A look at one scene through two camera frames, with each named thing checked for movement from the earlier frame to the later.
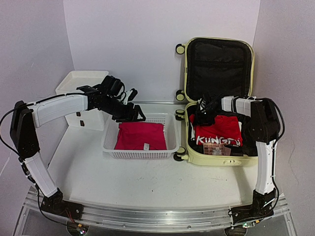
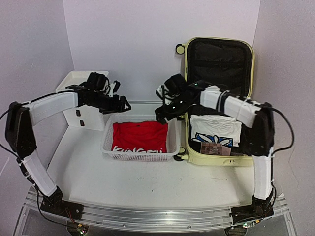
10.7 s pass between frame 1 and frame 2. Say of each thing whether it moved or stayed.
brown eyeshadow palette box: stayed
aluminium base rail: stayed
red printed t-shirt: moved
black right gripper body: moved
